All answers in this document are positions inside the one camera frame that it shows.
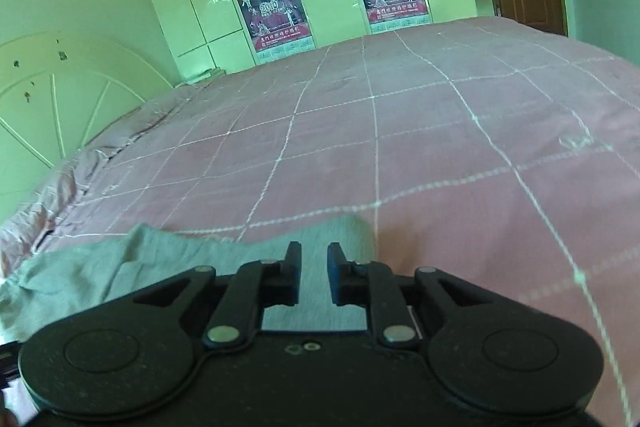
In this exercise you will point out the grey pants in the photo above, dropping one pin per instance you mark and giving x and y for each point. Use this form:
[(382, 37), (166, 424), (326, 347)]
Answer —
[(125, 267)]

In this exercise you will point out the pale rounded headboard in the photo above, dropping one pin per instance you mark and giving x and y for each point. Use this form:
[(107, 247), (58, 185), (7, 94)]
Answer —
[(50, 107)]

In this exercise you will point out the pale stack of papers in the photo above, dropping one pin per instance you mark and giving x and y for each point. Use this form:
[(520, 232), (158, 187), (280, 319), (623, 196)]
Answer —
[(202, 76)]

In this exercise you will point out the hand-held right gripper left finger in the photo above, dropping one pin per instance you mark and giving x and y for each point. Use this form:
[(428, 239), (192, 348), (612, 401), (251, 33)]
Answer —
[(292, 277)]

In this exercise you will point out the pink pillow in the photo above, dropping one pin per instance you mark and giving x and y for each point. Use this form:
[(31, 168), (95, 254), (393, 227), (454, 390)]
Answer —
[(150, 114), (45, 217)]

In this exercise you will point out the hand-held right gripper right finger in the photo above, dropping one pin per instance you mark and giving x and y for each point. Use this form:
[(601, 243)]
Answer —
[(336, 277)]

